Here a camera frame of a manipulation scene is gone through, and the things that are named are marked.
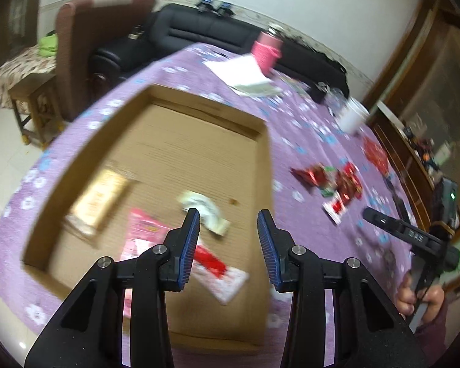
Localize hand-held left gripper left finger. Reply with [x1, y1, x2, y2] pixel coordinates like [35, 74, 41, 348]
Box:
[25, 208, 202, 368]

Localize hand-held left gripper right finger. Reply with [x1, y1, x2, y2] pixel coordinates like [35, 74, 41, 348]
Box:
[257, 210, 432, 368]

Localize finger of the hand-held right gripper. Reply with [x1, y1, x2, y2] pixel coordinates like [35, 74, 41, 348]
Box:
[362, 207, 432, 247]

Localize red foil snack bag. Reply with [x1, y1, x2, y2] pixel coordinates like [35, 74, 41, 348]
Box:
[290, 164, 330, 192]

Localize cardboard box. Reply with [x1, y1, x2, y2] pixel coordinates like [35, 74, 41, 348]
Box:
[21, 83, 274, 355]

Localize person's right forearm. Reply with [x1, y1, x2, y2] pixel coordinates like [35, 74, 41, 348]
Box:
[414, 295, 450, 353]

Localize person's right hand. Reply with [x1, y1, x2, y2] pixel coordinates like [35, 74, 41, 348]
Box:
[397, 272, 445, 320]

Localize black flat bar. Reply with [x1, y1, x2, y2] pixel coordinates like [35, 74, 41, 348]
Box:
[384, 175, 416, 223]

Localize white and green snack packet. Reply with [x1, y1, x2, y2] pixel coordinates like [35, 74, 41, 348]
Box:
[176, 191, 231, 236]

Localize pink snack packet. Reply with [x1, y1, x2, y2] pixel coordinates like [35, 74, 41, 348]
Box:
[121, 208, 169, 261]

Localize red and white snack packet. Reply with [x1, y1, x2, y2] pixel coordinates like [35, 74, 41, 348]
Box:
[192, 238, 251, 305]

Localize tan snack packet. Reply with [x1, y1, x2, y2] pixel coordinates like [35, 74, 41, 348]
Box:
[63, 169, 133, 244]

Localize white plastic jar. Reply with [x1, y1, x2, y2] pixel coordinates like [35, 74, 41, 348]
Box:
[336, 97, 370, 136]

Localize purple floral tablecloth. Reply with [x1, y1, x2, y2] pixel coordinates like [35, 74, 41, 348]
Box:
[0, 42, 426, 368]

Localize wooden cabinet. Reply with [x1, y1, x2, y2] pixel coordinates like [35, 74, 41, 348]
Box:
[362, 0, 460, 300]

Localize clear glass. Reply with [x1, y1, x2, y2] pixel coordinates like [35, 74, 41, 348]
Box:
[324, 87, 349, 113]

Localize open white book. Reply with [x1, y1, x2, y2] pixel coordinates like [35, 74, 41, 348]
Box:
[204, 54, 283, 97]

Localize pink thermos bottle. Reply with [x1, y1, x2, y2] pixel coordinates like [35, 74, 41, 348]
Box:
[251, 25, 284, 75]

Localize black leather sofa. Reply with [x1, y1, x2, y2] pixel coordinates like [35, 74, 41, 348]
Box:
[90, 3, 347, 96]

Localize brown armchair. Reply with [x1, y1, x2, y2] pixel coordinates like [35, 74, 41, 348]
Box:
[56, 0, 156, 121]

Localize wooden side table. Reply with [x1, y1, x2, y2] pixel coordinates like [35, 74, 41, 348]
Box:
[0, 44, 60, 150]

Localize blue and black gadgets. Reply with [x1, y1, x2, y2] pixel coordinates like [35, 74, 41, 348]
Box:
[197, 0, 234, 17]

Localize green cloth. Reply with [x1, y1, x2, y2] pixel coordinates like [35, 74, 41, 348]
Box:
[38, 33, 59, 57]

